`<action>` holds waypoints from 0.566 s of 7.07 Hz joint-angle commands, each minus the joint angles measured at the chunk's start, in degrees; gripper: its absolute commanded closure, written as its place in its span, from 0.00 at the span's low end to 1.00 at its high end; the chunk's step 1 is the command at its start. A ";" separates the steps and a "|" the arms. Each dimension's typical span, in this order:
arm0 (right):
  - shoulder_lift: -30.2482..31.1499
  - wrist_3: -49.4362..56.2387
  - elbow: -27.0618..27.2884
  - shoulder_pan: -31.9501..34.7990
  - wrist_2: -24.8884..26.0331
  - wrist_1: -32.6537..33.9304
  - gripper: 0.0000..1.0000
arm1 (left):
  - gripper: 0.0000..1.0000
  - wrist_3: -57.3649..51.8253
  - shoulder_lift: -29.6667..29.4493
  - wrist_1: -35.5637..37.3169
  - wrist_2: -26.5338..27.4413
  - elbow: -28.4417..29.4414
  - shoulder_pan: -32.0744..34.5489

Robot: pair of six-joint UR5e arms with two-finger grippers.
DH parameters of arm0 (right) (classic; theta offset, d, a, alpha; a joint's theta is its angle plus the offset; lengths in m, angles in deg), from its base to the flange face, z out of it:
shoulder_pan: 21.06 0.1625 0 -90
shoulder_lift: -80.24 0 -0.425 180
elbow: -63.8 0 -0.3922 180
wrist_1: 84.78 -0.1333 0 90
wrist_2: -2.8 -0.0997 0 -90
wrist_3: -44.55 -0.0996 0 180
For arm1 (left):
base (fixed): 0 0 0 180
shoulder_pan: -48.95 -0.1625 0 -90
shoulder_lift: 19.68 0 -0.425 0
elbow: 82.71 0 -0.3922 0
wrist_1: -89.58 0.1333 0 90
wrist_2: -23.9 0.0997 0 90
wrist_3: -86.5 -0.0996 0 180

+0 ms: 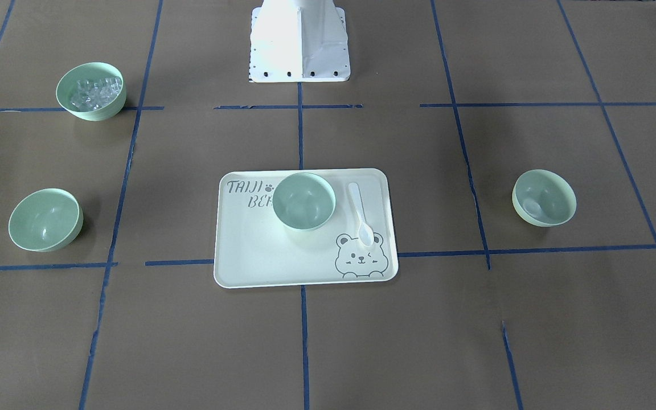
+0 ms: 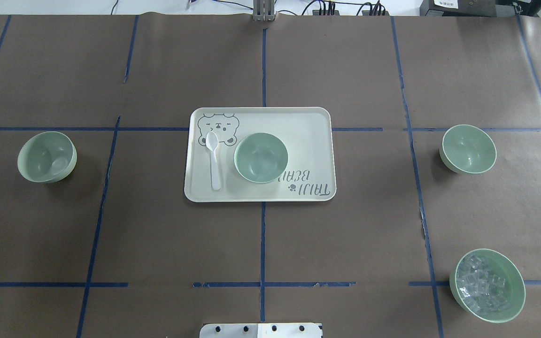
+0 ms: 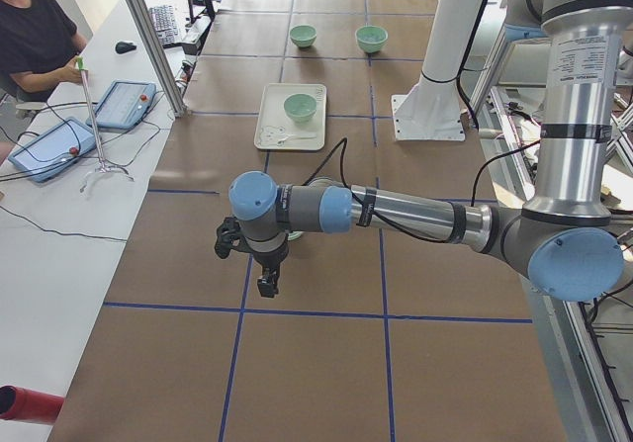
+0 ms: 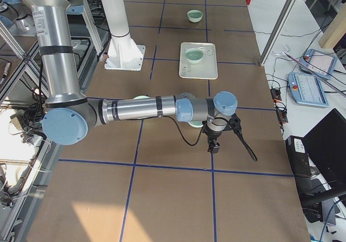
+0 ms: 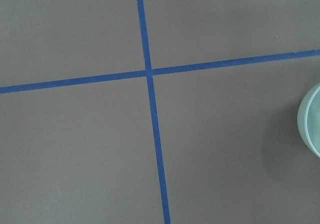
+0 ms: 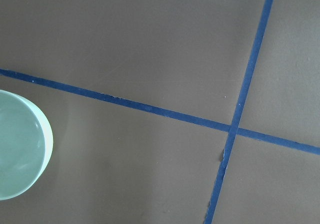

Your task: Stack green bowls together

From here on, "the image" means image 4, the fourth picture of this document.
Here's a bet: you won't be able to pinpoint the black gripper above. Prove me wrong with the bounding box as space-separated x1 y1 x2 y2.
202 119 231 144

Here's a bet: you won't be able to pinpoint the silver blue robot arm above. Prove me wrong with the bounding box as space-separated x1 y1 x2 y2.
23 0 241 145

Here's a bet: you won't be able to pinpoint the pale green serving tray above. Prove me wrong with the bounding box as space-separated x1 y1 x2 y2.
178 42 218 80

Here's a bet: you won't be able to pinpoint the green bowl on tray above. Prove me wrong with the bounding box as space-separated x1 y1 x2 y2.
184 48 204 64

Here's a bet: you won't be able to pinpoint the blue teach pendant near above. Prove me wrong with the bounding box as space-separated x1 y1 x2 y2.
288 72 329 108

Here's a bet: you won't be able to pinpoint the blue teach pendant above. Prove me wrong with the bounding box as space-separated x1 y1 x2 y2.
288 72 329 108
300 49 337 80

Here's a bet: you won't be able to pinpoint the black laptop computer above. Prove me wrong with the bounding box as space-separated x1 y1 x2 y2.
285 108 346 199

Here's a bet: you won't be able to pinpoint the green bowl with ice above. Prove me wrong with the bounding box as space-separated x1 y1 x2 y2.
133 95 150 100

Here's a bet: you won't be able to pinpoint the blue teach pendant far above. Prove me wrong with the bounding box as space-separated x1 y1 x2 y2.
300 49 337 80

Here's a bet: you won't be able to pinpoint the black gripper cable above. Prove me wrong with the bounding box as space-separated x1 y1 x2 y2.
159 114 258 162

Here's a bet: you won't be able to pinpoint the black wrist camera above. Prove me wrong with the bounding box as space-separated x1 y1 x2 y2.
208 142 220 154

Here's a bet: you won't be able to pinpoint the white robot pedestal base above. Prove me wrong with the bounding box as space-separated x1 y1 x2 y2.
101 0 145 71

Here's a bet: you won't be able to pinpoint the aluminium frame post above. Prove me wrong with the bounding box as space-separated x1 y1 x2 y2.
259 0 298 66

